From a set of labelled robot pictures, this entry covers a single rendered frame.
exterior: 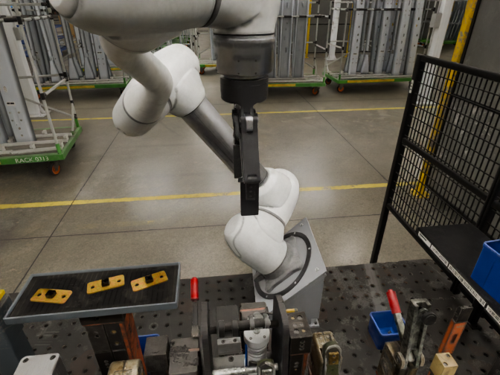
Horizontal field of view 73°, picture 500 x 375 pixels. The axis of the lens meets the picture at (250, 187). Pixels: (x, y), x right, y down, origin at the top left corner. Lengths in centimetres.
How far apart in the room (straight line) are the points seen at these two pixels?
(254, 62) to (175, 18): 13
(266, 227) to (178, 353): 55
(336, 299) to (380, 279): 24
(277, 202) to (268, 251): 18
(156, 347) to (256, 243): 51
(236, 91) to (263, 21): 10
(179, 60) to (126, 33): 61
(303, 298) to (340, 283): 34
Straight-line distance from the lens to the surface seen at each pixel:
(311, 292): 124
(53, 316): 89
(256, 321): 75
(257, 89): 52
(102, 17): 40
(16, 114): 470
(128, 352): 102
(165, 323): 140
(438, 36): 737
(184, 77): 102
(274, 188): 122
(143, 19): 41
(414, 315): 82
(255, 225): 118
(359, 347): 136
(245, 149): 49
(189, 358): 84
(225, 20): 48
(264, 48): 51
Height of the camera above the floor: 176
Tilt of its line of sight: 29 degrees down
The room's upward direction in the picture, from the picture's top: straight up
